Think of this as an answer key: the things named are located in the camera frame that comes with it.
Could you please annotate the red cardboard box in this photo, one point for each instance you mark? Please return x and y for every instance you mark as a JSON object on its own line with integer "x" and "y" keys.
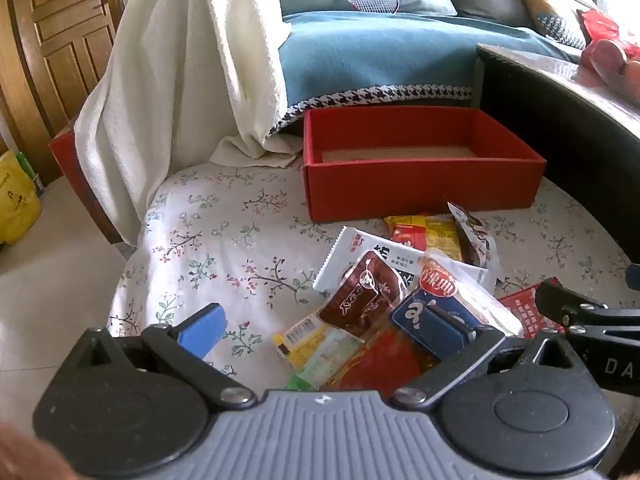
{"x": 400, "y": 190}

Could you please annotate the blue clear snack packet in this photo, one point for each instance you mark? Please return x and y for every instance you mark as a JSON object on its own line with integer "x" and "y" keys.
{"x": 440, "y": 280}

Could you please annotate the white brown snack packet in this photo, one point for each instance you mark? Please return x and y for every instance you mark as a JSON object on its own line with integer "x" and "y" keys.
{"x": 472, "y": 240}

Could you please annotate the dark red snack packet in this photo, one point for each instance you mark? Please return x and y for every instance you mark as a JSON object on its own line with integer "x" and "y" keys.
{"x": 360, "y": 300}

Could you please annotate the teal houndstooth-trim blanket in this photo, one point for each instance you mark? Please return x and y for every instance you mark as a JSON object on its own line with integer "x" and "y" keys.
{"x": 375, "y": 55}

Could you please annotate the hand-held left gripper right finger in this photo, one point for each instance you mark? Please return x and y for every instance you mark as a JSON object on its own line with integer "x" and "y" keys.
{"x": 442, "y": 321}

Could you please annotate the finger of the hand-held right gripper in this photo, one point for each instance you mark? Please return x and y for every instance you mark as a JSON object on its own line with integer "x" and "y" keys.
{"x": 633, "y": 278}
{"x": 555, "y": 300}

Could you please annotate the red apple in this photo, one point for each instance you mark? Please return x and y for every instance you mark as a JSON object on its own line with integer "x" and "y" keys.
{"x": 607, "y": 60}
{"x": 632, "y": 75}

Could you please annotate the dark coffee table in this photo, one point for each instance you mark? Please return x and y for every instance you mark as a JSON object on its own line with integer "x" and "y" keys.
{"x": 550, "y": 125}

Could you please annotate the dark red sofa frame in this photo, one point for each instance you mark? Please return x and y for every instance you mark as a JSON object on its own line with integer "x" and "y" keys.
{"x": 62, "y": 155}

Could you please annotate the yellow red snack packet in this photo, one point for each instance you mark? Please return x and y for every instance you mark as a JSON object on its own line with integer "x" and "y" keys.
{"x": 425, "y": 232}

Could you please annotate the pale green snack packet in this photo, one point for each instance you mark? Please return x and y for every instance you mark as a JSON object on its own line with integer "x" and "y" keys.
{"x": 332, "y": 360}

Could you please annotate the yellow plastic bag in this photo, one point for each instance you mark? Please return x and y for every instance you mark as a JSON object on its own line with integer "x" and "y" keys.
{"x": 17, "y": 205}

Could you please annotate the orange houndstooth pillow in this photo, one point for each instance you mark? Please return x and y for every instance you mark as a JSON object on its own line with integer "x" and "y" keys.
{"x": 550, "y": 20}

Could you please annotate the red white-print snack packet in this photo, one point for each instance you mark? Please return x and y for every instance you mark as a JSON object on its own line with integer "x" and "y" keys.
{"x": 520, "y": 310}

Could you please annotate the white black-print snack packet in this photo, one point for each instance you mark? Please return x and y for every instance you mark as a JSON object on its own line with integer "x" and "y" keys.
{"x": 350, "y": 255}

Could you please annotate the red plastic bag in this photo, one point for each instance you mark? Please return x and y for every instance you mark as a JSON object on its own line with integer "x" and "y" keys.
{"x": 600, "y": 27}

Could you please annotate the red orange clear snack packet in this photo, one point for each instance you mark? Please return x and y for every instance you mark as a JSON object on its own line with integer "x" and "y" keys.
{"x": 385, "y": 360}

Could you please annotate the yellow barcode snack packet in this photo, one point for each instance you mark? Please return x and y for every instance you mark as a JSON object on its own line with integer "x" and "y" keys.
{"x": 300, "y": 335}

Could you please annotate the green white bottle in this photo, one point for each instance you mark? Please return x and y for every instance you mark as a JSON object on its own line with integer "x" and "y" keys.
{"x": 27, "y": 170}

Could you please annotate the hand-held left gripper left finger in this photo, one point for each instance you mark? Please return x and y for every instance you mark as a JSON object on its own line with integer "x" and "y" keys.
{"x": 202, "y": 330}

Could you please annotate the white towel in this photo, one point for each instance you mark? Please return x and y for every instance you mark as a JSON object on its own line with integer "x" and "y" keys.
{"x": 190, "y": 85}

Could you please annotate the wooden door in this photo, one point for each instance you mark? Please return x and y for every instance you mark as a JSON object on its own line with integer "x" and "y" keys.
{"x": 65, "y": 35}

